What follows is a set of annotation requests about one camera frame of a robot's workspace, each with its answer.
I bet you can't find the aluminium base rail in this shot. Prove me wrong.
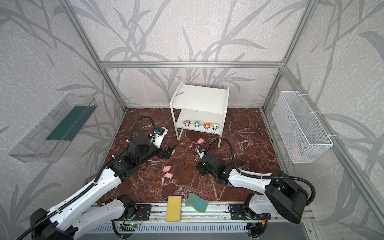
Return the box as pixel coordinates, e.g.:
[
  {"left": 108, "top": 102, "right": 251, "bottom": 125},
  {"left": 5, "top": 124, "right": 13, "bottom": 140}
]
[{"left": 61, "top": 201, "right": 317, "bottom": 224}]

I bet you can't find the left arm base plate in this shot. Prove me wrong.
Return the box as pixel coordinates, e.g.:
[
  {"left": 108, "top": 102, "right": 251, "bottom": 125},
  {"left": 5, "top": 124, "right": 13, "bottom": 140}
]
[{"left": 117, "top": 204, "right": 152, "bottom": 221}]

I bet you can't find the pink item in basket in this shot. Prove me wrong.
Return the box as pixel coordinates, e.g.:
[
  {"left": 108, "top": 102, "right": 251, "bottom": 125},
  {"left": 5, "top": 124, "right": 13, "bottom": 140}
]
[{"left": 290, "top": 148, "right": 302, "bottom": 162}]

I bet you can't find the pink pig toy lower cluster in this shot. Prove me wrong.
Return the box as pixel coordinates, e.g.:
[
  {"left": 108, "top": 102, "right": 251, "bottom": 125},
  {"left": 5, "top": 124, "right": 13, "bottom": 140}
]
[{"left": 164, "top": 172, "right": 174, "bottom": 179}]

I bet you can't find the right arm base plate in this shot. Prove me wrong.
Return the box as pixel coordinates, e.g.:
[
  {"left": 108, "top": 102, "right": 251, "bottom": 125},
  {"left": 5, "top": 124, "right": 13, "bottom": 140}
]
[{"left": 229, "top": 204, "right": 271, "bottom": 221}]

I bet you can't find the yellow sponge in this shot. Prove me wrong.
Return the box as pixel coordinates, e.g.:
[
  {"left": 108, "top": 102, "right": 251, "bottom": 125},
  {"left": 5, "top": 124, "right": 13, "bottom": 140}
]
[{"left": 165, "top": 196, "right": 182, "bottom": 223}]

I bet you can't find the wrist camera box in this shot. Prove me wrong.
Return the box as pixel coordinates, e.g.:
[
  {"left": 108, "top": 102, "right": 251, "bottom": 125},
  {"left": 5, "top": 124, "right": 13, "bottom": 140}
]
[
  {"left": 197, "top": 146, "right": 206, "bottom": 159},
  {"left": 150, "top": 127, "right": 168, "bottom": 149}
]

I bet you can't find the green sponge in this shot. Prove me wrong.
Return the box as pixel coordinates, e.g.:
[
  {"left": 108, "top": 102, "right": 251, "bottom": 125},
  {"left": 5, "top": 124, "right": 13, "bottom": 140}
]
[{"left": 185, "top": 193, "right": 209, "bottom": 213}]

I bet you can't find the green blue cat figurine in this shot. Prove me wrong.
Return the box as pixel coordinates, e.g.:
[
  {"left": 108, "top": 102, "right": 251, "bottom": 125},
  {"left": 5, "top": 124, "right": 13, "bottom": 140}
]
[{"left": 194, "top": 121, "right": 201, "bottom": 128}]

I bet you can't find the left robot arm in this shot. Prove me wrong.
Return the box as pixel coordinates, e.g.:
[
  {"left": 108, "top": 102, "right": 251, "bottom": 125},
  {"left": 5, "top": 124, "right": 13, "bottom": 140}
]
[{"left": 18, "top": 123, "right": 175, "bottom": 240}]

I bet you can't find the white two-tier metal shelf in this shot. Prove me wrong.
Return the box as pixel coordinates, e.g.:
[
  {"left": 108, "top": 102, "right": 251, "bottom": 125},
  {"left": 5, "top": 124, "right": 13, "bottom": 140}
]
[{"left": 170, "top": 82, "right": 230, "bottom": 141}]

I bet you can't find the clear plastic wall bin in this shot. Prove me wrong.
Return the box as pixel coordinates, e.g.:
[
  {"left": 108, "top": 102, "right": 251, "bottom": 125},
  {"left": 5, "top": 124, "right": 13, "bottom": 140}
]
[{"left": 9, "top": 94, "right": 98, "bottom": 163}]

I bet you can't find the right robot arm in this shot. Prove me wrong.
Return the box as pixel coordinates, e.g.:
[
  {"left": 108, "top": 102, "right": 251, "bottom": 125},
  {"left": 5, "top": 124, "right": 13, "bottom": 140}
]
[{"left": 197, "top": 145, "right": 316, "bottom": 224}]

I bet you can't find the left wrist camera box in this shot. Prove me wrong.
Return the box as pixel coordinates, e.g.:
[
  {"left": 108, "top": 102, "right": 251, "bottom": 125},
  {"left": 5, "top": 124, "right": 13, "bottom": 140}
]
[{"left": 150, "top": 127, "right": 168, "bottom": 149}]

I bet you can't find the white hooded blue cat figurine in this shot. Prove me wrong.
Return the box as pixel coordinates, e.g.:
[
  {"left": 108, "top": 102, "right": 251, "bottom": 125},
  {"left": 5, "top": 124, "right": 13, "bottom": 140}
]
[{"left": 212, "top": 124, "right": 219, "bottom": 131}]

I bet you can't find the orange crab blue cat figurine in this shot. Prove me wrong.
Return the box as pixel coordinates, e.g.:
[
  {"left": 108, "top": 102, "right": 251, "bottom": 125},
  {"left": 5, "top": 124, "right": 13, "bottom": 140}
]
[{"left": 203, "top": 123, "right": 211, "bottom": 130}]

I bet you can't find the yellow hooded blue cat figurine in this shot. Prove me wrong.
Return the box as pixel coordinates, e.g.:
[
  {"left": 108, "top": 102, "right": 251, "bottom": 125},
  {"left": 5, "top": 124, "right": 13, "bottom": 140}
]
[{"left": 184, "top": 120, "right": 191, "bottom": 127}]

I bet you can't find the pink pig toy middle cluster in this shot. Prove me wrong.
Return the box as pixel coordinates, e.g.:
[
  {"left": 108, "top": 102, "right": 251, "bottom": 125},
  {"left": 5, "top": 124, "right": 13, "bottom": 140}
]
[{"left": 163, "top": 166, "right": 171, "bottom": 173}]

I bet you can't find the white wire mesh basket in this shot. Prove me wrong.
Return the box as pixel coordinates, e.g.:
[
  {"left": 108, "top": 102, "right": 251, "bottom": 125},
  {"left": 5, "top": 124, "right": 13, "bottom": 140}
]
[{"left": 272, "top": 91, "right": 334, "bottom": 164}]

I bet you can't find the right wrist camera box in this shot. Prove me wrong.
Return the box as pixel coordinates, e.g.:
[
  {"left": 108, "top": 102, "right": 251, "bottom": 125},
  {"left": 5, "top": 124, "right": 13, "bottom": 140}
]
[{"left": 197, "top": 146, "right": 206, "bottom": 159}]

